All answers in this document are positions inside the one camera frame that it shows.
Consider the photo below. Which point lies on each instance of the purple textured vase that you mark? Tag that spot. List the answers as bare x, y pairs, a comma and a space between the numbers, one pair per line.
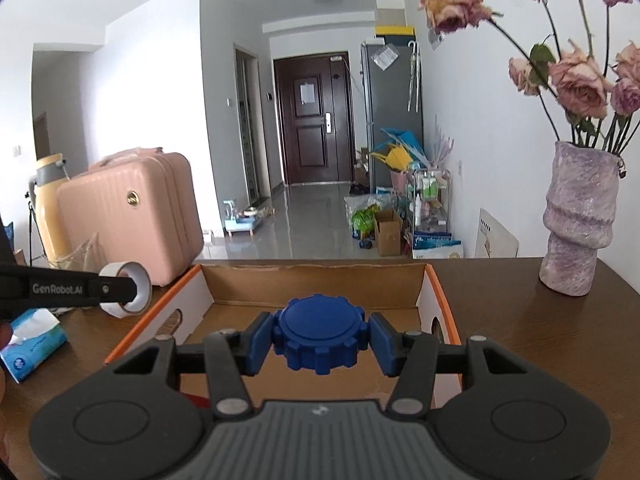
580, 220

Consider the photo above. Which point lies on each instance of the blue tissue pack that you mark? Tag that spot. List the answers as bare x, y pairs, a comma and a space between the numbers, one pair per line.
35, 350

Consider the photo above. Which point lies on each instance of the white tape roll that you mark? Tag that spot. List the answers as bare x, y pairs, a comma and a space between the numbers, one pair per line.
145, 292

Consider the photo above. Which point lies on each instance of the glass side door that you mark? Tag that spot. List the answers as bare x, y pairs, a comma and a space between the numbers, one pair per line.
246, 125

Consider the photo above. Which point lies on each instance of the dark brown entrance door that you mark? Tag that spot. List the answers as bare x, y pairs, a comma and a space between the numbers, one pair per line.
310, 140

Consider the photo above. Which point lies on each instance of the paper sheet in plastic sleeve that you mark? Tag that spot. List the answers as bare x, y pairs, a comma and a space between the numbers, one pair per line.
386, 56

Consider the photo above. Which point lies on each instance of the wall electrical panel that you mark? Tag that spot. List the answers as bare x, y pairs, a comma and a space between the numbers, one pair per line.
435, 39

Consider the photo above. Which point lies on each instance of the green plastic bag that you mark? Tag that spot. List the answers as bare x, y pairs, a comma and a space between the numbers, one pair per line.
362, 217

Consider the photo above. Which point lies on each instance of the purple feather decoration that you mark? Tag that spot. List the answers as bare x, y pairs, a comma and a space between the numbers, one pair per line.
442, 145

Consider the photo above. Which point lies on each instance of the grey refrigerator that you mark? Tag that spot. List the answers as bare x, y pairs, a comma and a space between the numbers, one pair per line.
395, 105

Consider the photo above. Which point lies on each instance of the yellow thermos jug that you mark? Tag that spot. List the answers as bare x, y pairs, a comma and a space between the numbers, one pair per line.
47, 210

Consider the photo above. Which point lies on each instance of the light blue pet fountain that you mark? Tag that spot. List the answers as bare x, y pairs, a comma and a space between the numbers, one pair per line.
242, 220

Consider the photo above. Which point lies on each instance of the white folded umbrella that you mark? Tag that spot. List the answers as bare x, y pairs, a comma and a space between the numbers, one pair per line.
413, 80

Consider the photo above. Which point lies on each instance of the red and orange cardboard box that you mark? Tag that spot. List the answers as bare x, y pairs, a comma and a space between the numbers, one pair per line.
320, 285

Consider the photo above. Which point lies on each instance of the dried pink rose bouquet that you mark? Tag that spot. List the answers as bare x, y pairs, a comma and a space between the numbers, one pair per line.
580, 82

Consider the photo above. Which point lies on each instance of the white leaning board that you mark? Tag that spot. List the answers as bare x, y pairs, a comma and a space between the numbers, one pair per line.
497, 237

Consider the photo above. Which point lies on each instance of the blue ridged jar lid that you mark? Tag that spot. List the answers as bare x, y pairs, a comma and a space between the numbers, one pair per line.
320, 327

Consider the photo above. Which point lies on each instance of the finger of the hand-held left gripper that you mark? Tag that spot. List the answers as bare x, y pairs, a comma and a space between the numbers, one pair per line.
117, 288

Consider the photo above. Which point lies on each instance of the blue and white carton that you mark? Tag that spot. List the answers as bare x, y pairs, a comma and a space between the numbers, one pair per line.
437, 246

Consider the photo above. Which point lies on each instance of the yellow and dark box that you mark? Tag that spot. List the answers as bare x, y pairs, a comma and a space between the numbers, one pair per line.
395, 33

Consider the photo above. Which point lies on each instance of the person's left hand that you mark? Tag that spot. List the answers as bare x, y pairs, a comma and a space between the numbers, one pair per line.
5, 335

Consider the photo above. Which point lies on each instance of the pink hard-shell suitcase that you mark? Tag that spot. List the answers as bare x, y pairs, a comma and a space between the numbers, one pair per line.
140, 210

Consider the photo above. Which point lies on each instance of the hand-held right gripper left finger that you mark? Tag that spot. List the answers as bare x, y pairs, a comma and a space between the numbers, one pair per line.
257, 345

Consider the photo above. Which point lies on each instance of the clear glass cup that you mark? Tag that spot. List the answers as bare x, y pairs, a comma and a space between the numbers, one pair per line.
85, 257

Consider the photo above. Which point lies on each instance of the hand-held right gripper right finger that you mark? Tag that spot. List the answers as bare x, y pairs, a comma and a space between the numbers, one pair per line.
383, 345

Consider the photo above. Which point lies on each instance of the open brown carton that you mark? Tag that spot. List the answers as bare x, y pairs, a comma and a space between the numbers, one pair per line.
389, 235

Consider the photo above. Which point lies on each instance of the black tripod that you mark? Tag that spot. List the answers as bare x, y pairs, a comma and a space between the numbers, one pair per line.
33, 230

